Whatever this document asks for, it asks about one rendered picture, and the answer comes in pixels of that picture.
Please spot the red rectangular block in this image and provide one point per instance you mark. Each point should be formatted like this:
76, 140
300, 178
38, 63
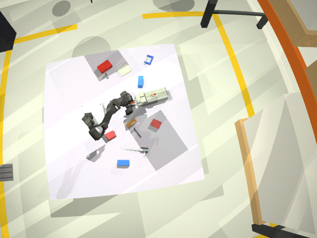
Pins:
104, 66
110, 135

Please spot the red cube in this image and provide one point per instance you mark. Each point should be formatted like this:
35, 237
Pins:
156, 123

